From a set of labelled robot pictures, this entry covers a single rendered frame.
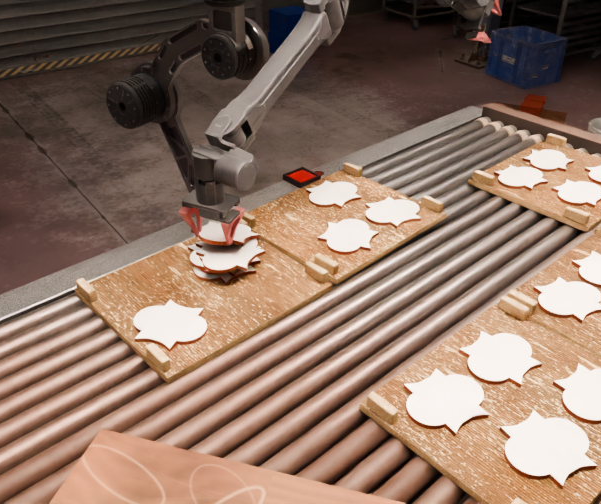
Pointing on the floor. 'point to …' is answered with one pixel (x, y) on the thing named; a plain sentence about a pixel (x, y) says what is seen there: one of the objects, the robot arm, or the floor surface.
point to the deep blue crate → (526, 56)
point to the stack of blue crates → (282, 24)
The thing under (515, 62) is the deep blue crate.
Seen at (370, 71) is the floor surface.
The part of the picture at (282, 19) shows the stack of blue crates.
